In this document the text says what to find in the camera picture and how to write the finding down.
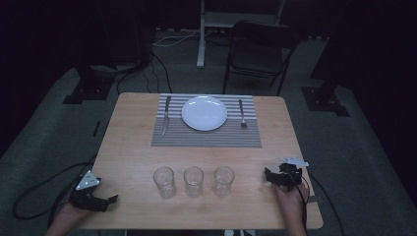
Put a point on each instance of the black stand base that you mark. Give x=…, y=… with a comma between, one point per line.
x=323, y=101
x=88, y=88

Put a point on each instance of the white metal stand frame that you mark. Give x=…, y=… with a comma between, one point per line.
x=209, y=19

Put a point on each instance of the clear drinking glass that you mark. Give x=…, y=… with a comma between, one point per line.
x=164, y=182
x=224, y=181
x=193, y=181

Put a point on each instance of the silver table knife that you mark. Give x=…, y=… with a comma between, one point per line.
x=166, y=118

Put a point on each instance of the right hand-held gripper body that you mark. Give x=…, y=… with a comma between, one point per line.
x=290, y=175

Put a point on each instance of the white round plate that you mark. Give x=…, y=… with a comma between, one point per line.
x=204, y=113

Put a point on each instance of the silver fork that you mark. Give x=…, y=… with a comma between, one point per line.
x=242, y=114

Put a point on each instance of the person's left hand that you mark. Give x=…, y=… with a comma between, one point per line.
x=72, y=214

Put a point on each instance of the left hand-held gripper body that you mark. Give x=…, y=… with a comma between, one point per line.
x=86, y=196

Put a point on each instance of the grey striped placemat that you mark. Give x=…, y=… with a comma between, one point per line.
x=209, y=138

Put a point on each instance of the small black floor object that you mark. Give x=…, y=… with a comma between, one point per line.
x=96, y=128

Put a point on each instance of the black folding chair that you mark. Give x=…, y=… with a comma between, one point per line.
x=259, y=52

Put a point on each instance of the person's right hand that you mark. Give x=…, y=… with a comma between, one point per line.
x=291, y=200

